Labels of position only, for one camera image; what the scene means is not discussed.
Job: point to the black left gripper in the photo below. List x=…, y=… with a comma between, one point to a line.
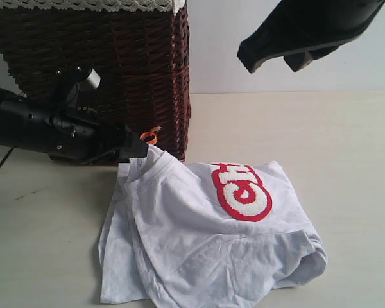
x=84, y=138

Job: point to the dark brown wicker basket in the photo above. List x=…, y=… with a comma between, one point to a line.
x=141, y=57

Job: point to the orange size tag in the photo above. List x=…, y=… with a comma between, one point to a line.
x=151, y=136

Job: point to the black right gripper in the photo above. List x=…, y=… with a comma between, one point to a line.
x=312, y=22

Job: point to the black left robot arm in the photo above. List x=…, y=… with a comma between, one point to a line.
x=25, y=123

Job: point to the white t-shirt red print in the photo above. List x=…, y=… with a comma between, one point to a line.
x=204, y=235

